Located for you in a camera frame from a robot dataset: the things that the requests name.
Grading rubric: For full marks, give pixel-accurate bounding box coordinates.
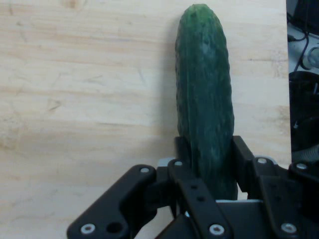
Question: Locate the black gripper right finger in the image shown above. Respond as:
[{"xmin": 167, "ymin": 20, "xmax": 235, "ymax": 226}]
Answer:
[{"xmin": 232, "ymin": 135, "xmax": 319, "ymax": 239}]

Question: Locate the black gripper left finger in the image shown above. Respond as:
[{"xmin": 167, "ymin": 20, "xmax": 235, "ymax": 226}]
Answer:
[{"xmin": 66, "ymin": 136, "xmax": 234, "ymax": 239}]

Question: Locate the dark green cucumber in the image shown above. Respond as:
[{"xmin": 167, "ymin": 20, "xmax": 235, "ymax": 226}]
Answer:
[{"xmin": 175, "ymin": 3, "xmax": 237, "ymax": 201}]

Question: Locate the wooden cutting board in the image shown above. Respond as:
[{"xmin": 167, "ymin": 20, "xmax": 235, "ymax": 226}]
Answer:
[{"xmin": 0, "ymin": 0, "xmax": 293, "ymax": 239}]

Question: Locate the grey corrugated hose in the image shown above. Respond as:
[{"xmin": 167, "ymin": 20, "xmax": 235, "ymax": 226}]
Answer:
[{"xmin": 291, "ymin": 145, "xmax": 319, "ymax": 160}]

